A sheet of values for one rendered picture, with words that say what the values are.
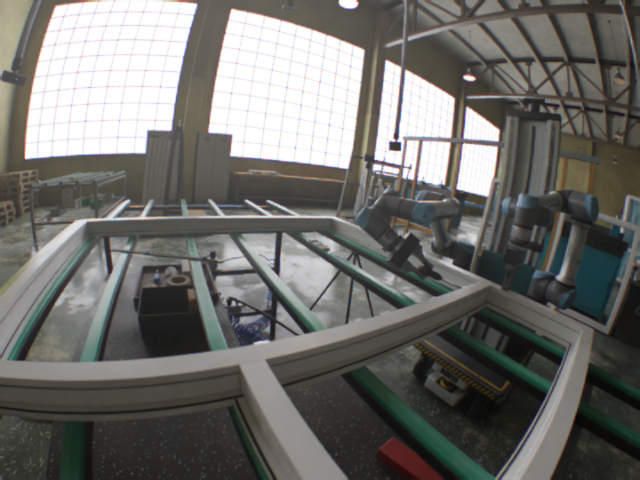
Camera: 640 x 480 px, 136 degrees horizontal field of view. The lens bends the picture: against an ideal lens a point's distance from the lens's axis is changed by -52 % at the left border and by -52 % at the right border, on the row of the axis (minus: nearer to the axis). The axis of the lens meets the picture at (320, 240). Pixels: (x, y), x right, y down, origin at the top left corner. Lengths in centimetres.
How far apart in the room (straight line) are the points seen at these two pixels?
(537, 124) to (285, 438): 175
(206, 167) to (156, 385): 729
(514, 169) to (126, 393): 179
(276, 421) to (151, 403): 21
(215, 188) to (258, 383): 737
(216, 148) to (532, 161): 709
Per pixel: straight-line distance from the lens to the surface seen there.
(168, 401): 46
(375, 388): 52
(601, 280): 453
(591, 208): 133
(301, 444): 34
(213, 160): 761
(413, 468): 72
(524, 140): 175
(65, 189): 469
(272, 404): 37
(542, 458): 45
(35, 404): 54
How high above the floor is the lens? 123
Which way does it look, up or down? 15 degrees down
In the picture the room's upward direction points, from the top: 7 degrees clockwise
